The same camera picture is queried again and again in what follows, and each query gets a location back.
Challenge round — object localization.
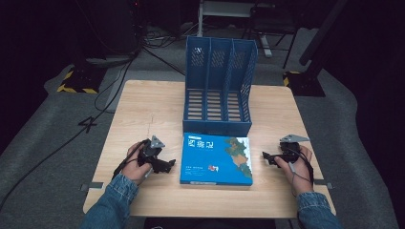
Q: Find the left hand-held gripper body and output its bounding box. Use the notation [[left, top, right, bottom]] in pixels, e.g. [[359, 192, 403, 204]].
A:
[[137, 135, 166, 168]]

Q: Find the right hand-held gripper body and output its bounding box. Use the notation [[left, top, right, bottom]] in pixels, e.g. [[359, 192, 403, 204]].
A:
[[274, 134, 311, 164]]

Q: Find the blue book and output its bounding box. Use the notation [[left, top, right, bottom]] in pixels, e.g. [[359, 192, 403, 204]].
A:
[[179, 132, 254, 187]]

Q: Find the blue file rack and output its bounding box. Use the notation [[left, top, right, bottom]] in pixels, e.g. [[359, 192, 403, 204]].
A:
[[181, 35, 259, 138]]

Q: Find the person's left hand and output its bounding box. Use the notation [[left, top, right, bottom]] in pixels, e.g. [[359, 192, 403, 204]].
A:
[[120, 141, 153, 186]]

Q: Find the person's right hand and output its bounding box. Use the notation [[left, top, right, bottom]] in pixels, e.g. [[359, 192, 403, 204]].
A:
[[274, 144, 314, 197]]

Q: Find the grey table clamp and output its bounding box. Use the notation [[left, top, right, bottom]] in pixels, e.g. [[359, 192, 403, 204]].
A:
[[313, 178, 334, 191], [79, 181, 105, 192]]

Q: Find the black yellow striped stand base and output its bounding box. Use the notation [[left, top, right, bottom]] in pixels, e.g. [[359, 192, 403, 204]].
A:
[[56, 65, 108, 94], [282, 70, 327, 98]]

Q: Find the black chair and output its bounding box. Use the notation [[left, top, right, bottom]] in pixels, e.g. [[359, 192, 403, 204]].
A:
[[242, 0, 302, 70]]

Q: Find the white metal stand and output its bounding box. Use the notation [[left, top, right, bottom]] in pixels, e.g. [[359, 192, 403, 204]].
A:
[[196, 0, 274, 59]]

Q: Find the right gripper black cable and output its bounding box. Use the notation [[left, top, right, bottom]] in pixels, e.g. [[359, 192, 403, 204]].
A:
[[288, 146, 315, 187]]

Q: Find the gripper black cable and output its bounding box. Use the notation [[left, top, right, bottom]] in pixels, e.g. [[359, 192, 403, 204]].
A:
[[112, 139, 149, 179], [288, 146, 315, 187]]

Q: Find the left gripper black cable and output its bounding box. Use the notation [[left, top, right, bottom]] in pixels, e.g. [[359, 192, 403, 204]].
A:
[[112, 139, 149, 179]]

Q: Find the black floor cable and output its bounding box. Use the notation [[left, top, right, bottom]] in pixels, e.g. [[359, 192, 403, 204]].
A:
[[0, 47, 141, 212]]

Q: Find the black slanted post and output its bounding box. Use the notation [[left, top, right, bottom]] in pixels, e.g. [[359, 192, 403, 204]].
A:
[[299, 0, 350, 67]]

